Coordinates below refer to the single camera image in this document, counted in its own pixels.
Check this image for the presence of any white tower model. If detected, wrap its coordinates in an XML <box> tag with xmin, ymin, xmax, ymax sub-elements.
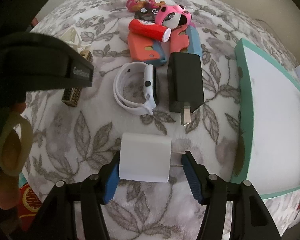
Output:
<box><xmin>59</xmin><ymin>27</ymin><xmax>91</xmax><ymax>53</ymax></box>

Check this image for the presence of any white charger cube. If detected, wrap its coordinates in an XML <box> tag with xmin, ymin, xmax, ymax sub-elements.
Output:
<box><xmin>119</xmin><ymin>133</ymin><xmax>184</xmax><ymax>183</ymax></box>

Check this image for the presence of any white smartwatch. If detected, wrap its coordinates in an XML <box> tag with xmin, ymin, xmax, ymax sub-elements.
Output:
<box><xmin>113</xmin><ymin>62</ymin><xmax>159</xmax><ymax>116</ymax></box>

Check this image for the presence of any red glue bottle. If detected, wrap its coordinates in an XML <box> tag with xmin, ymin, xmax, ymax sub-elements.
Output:
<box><xmin>128</xmin><ymin>19</ymin><xmax>172</xmax><ymax>42</ymax></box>

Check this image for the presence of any black power adapter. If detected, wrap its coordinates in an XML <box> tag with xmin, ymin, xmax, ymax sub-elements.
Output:
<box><xmin>167</xmin><ymin>52</ymin><xmax>204</xmax><ymax>126</ymax></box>

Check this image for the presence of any person's hand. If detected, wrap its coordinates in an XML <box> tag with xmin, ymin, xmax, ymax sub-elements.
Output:
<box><xmin>0</xmin><ymin>101</ymin><xmax>33</xmax><ymax>210</ymax></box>

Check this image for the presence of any red printed packet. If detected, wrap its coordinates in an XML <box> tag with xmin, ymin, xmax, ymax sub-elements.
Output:
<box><xmin>17</xmin><ymin>183</ymin><xmax>42</xmax><ymax>231</ymax></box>

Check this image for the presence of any teal rimmed white tray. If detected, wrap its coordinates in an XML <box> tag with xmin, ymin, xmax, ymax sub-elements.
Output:
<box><xmin>231</xmin><ymin>39</ymin><xmax>300</xmax><ymax>199</ymax></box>

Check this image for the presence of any pink puppy figurine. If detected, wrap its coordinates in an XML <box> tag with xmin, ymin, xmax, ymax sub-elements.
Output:
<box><xmin>126</xmin><ymin>0</ymin><xmax>166</xmax><ymax>12</ymax></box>

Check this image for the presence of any black toy car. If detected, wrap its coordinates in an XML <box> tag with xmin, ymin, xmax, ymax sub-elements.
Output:
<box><xmin>134</xmin><ymin>8</ymin><xmax>158</xmax><ymax>23</ymax></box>

